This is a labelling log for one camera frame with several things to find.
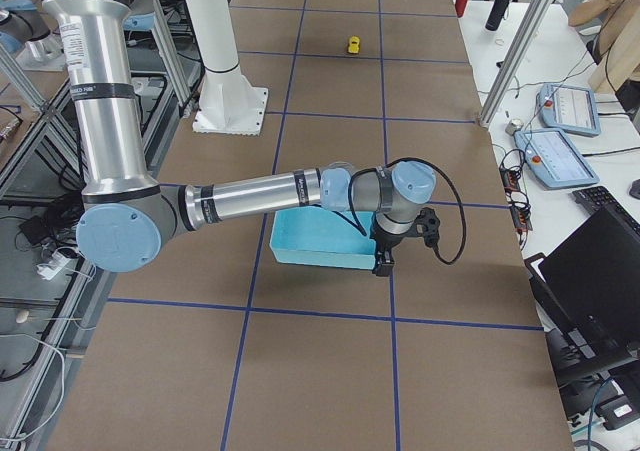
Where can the yellow beetle toy car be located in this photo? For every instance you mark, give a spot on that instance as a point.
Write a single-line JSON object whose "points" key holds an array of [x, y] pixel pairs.
{"points": [[353, 45]]}

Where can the light blue plastic bin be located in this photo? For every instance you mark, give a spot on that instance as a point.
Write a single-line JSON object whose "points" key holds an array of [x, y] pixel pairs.
{"points": [[316, 237]]}

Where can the orange black electronics board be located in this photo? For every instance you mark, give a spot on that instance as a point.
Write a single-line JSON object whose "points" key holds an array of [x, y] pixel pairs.
{"points": [[517, 200]]}

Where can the small silver metal cylinder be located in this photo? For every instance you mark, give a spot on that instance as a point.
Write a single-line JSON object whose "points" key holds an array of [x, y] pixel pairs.
{"points": [[513, 126]]}

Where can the lower blue teach pendant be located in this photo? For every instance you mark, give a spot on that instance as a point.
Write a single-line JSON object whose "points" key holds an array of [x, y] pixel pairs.
{"points": [[553, 158]]}

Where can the blue teach pendant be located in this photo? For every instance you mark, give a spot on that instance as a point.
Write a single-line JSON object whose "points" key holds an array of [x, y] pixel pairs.
{"points": [[553, 158], [570, 108]]}

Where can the black laptop computer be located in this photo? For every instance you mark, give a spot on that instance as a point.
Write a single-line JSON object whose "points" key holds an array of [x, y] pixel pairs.
{"points": [[590, 284]]}

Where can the black keyboard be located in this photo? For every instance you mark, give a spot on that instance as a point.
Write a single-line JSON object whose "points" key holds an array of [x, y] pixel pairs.
{"points": [[594, 198]]}

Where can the upper blue teach pendant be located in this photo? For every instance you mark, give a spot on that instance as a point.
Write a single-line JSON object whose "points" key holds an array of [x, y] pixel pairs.
{"points": [[570, 108]]}

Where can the black water bottle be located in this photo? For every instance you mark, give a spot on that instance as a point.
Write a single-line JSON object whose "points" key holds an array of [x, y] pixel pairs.
{"points": [[496, 14]]}

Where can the white power strip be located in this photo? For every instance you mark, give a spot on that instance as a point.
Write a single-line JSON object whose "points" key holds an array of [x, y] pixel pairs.
{"points": [[56, 263]]}

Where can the person in beige clothes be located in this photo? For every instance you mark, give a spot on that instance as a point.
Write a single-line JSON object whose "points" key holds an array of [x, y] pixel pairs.
{"points": [[617, 13]]}

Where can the black power adapter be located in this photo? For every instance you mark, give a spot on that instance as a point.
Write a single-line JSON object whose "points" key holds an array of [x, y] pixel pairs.
{"points": [[34, 230]]}

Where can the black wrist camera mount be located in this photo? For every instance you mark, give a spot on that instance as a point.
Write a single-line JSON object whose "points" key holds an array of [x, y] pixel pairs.
{"points": [[426, 226]]}

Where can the white camera stand post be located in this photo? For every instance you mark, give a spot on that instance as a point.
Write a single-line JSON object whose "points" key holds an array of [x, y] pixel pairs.
{"points": [[228, 103]]}

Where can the aluminium frame post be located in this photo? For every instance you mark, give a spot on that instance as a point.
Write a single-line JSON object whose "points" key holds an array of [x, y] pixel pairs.
{"points": [[524, 36]]}

